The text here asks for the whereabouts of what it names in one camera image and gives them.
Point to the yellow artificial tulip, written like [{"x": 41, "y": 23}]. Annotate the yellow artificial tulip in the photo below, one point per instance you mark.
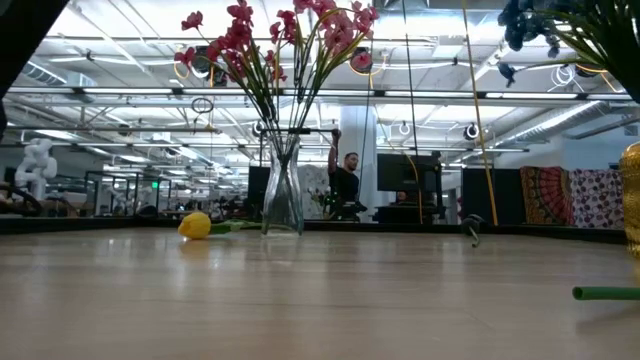
[
  {"x": 605, "y": 293},
  {"x": 195, "y": 226}
]

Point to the pink flower bunch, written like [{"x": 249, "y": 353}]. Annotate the pink flower bunch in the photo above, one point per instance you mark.
[{"x": 340, "y": 35}]

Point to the red flower bunch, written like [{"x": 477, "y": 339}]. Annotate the red flower bunch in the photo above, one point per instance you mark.
[{"x": 240, "y": 30}]

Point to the large blue flower bunch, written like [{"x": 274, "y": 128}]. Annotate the large blue flower bunch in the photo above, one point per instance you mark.
[{"x": 525, "y": 25}]

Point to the clear glass vase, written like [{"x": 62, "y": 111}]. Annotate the clear glass vase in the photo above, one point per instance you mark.
[{"x": 282, "y": 200}]

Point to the amber glass vase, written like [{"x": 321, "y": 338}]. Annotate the amber glass vase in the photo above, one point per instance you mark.
[{"x": 631, "y": 200}]

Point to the person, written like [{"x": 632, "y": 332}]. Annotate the person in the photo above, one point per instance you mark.
[
  {"x": 345, "y": 185},
  {"x": 400, "y": 196}
]

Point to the black monitor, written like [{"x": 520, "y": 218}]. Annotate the black monitor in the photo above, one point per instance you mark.
[{"x": 407, "y": 172}]

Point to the red mandala cloth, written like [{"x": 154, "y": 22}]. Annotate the red mandala cloth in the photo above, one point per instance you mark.
[{"x": 547, "y": 195}]

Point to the purple patterned cloth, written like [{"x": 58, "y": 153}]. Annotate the purple patterned cloth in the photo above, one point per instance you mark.
[{"x": 597, "y": 197}]

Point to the white robot figure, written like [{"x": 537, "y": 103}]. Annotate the white robot figure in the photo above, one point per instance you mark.
[{"x": 36, "y": 165}]

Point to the orange vacuum cleaner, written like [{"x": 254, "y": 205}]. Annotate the orange vacuum cleaner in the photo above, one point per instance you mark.
[{"x": 20, "y": 197}]

